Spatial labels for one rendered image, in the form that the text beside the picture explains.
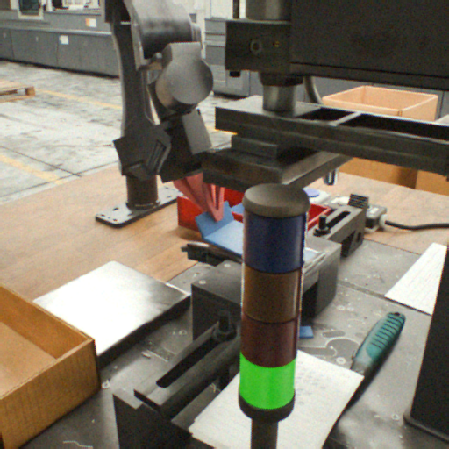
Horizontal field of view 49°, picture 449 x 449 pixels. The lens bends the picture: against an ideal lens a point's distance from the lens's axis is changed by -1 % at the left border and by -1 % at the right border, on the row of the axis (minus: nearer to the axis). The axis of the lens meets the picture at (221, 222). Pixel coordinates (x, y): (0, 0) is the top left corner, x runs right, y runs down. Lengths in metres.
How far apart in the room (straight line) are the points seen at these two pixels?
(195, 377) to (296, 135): 0.26
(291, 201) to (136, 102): 0.67
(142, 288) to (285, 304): 0.43
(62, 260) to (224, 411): 0.45
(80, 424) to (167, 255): 0.36
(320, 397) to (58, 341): 0.30
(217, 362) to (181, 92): 0.30
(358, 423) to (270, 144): 0.30
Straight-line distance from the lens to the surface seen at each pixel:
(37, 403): 0.54
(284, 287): 0.29
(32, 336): 0.66
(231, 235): 0.68
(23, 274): 0.84
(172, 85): 0.59
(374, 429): 0.56
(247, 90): 6.32
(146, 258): 0.83
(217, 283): 0.59
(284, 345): 0.32
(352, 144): 0.49
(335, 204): 0.97
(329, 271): 0.69
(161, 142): 0.62
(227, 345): 0.52
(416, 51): 0.43
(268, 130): 0.53
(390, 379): 0.62
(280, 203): 0.27
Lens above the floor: 1.30
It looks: 25 degrees down
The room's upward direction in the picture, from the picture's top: straight up
